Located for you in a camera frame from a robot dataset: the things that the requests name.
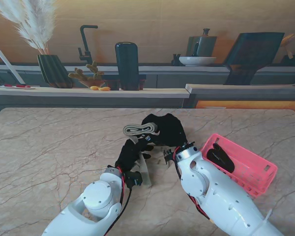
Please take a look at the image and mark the dark brown woven belt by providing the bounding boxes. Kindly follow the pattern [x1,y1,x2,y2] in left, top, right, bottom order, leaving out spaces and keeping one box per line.
[206,143,236,174]

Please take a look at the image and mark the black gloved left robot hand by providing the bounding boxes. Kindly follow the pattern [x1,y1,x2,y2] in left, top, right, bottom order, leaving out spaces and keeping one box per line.
[115,138,155,174]

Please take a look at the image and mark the tall black appliance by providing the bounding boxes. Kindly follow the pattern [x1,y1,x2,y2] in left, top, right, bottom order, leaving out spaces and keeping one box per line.
[102,41,147,91]

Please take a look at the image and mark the white leaning board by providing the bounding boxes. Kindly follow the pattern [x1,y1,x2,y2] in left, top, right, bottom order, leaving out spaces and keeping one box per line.
[0,49,26,85]

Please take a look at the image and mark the dark angular stand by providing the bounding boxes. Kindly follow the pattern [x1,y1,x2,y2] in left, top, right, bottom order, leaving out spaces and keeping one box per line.
[222,32,285,86]

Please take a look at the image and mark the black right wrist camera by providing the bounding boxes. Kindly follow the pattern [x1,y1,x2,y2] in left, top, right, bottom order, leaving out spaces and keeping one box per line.
[163,147,178,165]

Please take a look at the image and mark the yellow lemons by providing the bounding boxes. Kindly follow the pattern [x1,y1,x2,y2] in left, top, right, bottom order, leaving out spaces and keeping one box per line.
[89,85,112,92]

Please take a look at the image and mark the plate with red food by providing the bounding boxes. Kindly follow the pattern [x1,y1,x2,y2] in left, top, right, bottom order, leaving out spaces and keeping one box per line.
[0,84,36,90]

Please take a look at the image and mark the yellow wooden utensil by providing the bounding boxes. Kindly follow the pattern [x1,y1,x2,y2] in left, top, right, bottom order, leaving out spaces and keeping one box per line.
[280,33,295,59]

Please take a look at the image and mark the grey lidded pot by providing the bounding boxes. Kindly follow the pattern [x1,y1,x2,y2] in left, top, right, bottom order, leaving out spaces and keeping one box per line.
[186,28,218,58]

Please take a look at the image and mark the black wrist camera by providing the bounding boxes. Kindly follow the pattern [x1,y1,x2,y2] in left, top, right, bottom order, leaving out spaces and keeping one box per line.
[163,147,178,165]
[124,171,144,189]

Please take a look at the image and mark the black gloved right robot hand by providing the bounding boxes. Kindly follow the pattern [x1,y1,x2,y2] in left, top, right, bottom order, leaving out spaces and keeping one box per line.
[141,113,189,148]

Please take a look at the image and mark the red black cable bundle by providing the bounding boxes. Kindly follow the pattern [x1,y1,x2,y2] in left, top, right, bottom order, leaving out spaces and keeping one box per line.
[104,166,133,236]
[174,147,212,222]

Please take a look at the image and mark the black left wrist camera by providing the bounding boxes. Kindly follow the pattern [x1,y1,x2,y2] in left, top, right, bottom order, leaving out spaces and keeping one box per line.
[124,171,144,189]

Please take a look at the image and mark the white speckled bowl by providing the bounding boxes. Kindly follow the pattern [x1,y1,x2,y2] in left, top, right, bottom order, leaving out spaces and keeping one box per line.
[178,56,217,67]

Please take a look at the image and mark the green cactus plant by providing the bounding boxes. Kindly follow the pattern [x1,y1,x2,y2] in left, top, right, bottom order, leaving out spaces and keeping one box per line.
[67,60,105,88]

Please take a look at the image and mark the black kitchen faucet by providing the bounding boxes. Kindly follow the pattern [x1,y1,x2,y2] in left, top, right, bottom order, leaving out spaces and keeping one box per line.
[78,25,99,65]

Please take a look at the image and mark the dark ribbed vase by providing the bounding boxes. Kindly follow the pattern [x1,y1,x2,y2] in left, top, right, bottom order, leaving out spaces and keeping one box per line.
[36,54,76,89]

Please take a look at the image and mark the pink plastic storage basket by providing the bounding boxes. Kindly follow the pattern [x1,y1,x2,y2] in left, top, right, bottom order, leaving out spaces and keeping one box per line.
[199,133,278,199]

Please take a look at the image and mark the white pampas grass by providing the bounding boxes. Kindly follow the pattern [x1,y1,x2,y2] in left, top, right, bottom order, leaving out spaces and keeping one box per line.
[0,0,59,56]

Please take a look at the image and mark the small dark container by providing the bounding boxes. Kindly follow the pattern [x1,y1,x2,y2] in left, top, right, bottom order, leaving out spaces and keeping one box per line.
[281,52,295,66]

